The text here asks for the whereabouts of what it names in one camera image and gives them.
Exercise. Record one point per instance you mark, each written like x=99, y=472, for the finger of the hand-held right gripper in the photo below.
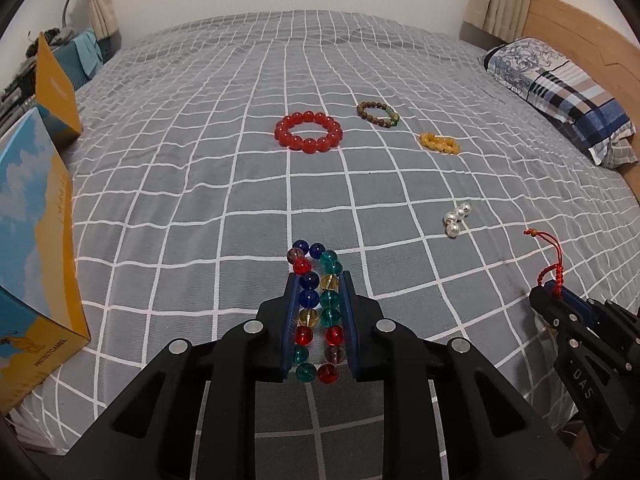
x=575, y=355
x=622, y=335

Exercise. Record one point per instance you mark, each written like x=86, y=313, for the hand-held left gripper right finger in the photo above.
x=351, y=330

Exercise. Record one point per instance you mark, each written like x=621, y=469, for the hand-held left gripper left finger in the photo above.
x=289, y=330

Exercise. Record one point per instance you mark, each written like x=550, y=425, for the grey checked bedsheet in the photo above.
x=210, y=200

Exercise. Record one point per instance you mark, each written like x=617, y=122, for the blue plaid pillow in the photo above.
x=560, y=85

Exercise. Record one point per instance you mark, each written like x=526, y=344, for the large blue and yellow box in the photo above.
x=35, y=260

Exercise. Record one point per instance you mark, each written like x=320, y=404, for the wooden headboard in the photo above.
x=575, y=25

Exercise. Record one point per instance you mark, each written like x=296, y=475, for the yellow cardboard box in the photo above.
x=55, y=90

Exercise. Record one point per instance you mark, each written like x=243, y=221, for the blue cloth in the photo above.
x=82, y=57

